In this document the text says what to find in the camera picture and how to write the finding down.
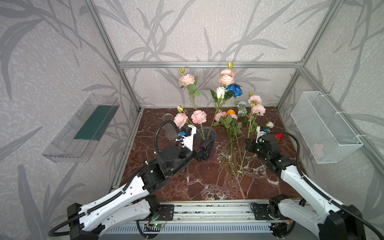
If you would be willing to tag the pale green hydrangea stem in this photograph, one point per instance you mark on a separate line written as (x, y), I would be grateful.
(242, 110)

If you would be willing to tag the clear acrylic wall shelf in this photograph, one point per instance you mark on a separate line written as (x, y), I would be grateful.
(76, 142)

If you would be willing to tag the green circuit board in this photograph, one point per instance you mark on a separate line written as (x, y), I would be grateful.
(155, 227)

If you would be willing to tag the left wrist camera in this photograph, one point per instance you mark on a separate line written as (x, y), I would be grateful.
(186, 137)

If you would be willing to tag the clear frosted glass vase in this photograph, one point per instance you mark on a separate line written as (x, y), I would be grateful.
(170, 131)

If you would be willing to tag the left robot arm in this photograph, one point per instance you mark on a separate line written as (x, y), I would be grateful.
(134, 201)

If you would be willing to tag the purple blue glass vase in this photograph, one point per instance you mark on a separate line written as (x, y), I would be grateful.
(210, 138)

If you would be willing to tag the aluminium front rail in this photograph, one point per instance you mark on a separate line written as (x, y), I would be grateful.
(210, 211)

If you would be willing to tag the pink ranunculus stem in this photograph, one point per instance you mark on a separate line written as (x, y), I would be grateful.
(255, 109)

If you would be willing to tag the blue rose stem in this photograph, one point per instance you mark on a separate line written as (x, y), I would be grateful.
(236, 89)

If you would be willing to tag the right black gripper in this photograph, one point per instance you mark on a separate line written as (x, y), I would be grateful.
(252, 145)

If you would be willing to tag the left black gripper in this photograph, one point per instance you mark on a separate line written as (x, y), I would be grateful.
(196, 152)

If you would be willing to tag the white wire mesh basket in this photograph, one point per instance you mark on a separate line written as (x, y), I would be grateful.
(327, 134)

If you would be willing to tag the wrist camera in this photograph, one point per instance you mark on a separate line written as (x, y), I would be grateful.
(186, 137)
(262, 130)

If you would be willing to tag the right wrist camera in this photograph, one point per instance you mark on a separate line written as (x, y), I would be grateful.
(262, 130)

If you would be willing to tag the pink white carnation stem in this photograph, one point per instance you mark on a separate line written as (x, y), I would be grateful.
(189, 82)

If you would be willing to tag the pink rose bouquet stem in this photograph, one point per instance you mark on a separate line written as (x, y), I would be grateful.
(229, 121)

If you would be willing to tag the pink lisianthus flower stem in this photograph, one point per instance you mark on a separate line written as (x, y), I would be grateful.
(227, 77)

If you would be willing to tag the white rose stem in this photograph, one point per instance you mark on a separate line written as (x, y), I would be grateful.
(218, 97)

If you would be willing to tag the pink peony stem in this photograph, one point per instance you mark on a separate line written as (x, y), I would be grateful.
(198, 117)

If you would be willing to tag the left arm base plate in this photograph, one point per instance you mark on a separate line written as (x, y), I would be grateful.
(165, 213)

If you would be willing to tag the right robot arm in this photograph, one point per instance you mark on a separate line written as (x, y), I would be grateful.
(345, 224)

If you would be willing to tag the red rose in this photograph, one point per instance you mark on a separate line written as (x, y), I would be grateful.
(279, 136)

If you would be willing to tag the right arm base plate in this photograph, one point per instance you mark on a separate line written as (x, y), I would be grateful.
(267, 212)

